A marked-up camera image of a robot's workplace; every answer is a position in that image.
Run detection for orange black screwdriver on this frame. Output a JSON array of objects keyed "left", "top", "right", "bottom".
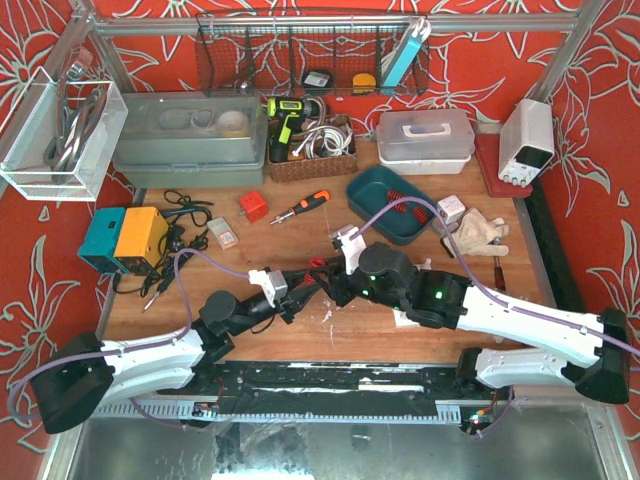
[{"left": 270, "top": 190, "right": 330, "bottom": 225}]

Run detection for large red spring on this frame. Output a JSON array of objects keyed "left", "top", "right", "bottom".
[{"left": 305, "top": 257, "right": 326, "bottom": 286}]

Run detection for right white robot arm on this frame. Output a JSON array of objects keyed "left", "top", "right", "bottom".
[{"left": 309, "top": 242, "right": 631, "bottom": 405}]

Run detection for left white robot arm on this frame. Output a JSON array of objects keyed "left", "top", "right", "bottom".
[{"left": 29, "top": 271, "right": 326, "bottom": 434}]

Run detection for red spring in tray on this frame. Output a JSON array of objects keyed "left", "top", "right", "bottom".
[
  {"left": 412, "top": 205, "right": 429, "bottom": 225},
  {"left": 387, "top": 189, "right": 407, "bottom": 214}
]

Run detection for white peg board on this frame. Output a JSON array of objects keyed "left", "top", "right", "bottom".
[{"left": 392, "top": 257, "right": 434, "bottom": 329}]

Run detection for soldering iron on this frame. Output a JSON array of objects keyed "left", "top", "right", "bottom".
[{"left": 142, "top": 282, "right": 167, "bottom": 313}]

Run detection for small clear screw box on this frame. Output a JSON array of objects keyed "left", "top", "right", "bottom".
[{"left": 207, "top": 217, "right": 239, "bottom": 250}]

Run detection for teal plastic tray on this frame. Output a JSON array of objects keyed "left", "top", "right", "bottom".
[{"left": 345, "top": 165, "right": 441, "bottom": 247}]

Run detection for red cube adapter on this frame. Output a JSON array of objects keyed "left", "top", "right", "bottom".
[{"left": 238, "top": 190, "right": 269, "bottom": 223}]

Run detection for white cube adapter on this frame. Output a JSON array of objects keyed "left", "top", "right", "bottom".
[{"left": 436, "top": 195, "right": 466, "bottom": 226}]

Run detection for beige work glove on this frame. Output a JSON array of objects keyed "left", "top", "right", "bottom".
[{"left": 451, "top": 208, "right": 510, "bottom": 257}]

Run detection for yellow soldering station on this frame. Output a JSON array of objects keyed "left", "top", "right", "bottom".
[{"left": 114, "top": 206, "right": 169, "bottom": 276}]

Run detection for brown wicker basket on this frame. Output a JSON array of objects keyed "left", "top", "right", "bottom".
[{"left": 266, "top": 114, "right": 358, "bottom": 183}]

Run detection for small red screwdriver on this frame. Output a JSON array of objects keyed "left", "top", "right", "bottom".
[{"left": 493, "top": 256, "right": 506, "bottom": 292}]

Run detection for white plastic lidded box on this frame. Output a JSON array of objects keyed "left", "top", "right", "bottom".
[{"left": 376, "top": 109, "right": 475, "bottom": 176}]

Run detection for teal device box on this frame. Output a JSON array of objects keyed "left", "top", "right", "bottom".
[{"left": 77, "top": 207, "right": 127, "bottom": 274}]

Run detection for green black drill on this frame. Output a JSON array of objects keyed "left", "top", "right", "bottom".
[{"left": 267, "top": 97, "right": 320, "bottom": 163}]

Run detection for grey plastic storage box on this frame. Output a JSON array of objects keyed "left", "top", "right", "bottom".
[{"left": 113, "top": 92, "right": 268, "bottom": 189}]

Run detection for yellow tape measure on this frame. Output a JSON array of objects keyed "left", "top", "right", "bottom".
[{"left": 352, "top": 73, "right": 377, "bottom": 96}]

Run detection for white power supply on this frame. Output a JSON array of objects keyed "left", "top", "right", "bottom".
[{"left": 498, "top": 99, "right": 554, "bottom": 188}]

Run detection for clear acrylic box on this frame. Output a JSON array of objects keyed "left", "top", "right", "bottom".
[{"left": 1, "top": 68, "right": 128, "bottom": 202}]

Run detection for blue white case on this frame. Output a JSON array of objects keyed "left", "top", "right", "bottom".
[{"left": 380, "top": 16, "right": 432, "bottom": 94}]

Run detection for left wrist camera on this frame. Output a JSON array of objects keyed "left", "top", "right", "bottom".
[{"left": 248, "top": 270, "right": 288, "bottom": 307}]

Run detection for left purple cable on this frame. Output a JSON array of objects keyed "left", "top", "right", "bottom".
[{"left": 7, "top": 248, "right": 254, "bottom": 431}]

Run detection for purple cable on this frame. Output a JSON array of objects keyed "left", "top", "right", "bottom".
[
  {"left": 7, "top": 248, "right": 254, "bottom": 431},
  {"left": 354, "top": 195, "right": 640, "bottom": 436}
]

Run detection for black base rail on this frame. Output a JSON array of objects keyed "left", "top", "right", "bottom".
[{"left": 159, "top": 361, "right": 507, "bottom": 419}]

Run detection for black tangled cables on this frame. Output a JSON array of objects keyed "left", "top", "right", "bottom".
[{"left": 112, "top": 188, "right": 216, "bottom": 301}]

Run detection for white coiled cables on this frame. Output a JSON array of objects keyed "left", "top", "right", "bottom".
[{"left": 292, "top": 124, "right": 354, "bottom": 160}]

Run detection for grey coiled cable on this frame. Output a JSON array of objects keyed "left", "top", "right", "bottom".
[{"left": 43, "top": 79, "right": 109, "bottom": 184}]

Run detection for black wire basket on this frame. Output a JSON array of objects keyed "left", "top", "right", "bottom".
[{"left": 195, "top": 7, "right": 429, "bottom": 96}]

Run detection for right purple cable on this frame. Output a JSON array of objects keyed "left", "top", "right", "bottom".
[{"left": 354, "top": 195, "right": 640, "bottom": 436}]

